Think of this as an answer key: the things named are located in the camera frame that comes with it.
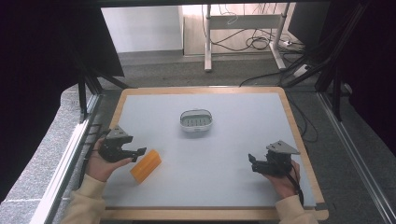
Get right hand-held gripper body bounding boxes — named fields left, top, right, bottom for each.
left=251, top=139, right=301, bottom=179

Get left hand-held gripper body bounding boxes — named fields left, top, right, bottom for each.
left=98, top=124, right=139, bottom=163

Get orange soap bar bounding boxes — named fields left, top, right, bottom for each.
left=130, top=148, right=163, bottom=185

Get person's left hand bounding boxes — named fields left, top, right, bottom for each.
left=85, top=137, right=134, bottom=183

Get person's right hand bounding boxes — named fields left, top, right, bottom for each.
left=262, top=160, right=302, bottom=201

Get black metal stand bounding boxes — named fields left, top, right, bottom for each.
left=281, top=0, right=372, bottom=122
left=69, top=46, right=130, bottom=124

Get white power strip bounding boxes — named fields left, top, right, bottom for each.
left=293, top=63, right=312, bottom=78

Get dark curtain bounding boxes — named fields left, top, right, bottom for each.
left=320, top=0, right=396, bottom=157
left=0, top=0, right=125, bottom=203

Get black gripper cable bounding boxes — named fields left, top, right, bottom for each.
left=285, top=162, right=304, bottom=207
left=78, top=123, right=112, bottom=189

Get aluminium rail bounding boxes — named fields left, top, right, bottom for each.
left=317, top=91, right=396, bottom=224
left=29, top=92, right=104, bottom=224

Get black floor cables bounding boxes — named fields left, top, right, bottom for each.
left=211, top=27, right=312, bottom=88

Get white desk frame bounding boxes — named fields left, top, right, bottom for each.
left=204, top=3, right=292, bottom=73

